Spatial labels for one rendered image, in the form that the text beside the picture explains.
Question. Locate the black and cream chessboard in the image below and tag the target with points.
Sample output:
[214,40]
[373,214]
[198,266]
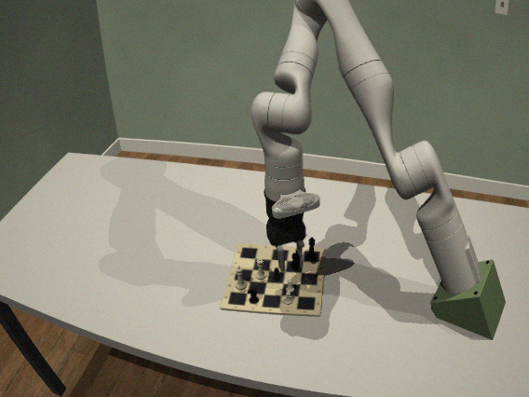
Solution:
[307,282]

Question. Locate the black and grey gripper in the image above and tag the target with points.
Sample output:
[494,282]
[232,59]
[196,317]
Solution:
[285,198]

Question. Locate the white chess king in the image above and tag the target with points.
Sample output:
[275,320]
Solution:
[240,283]

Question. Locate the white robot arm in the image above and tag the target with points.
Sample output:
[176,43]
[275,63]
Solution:
[412,171]

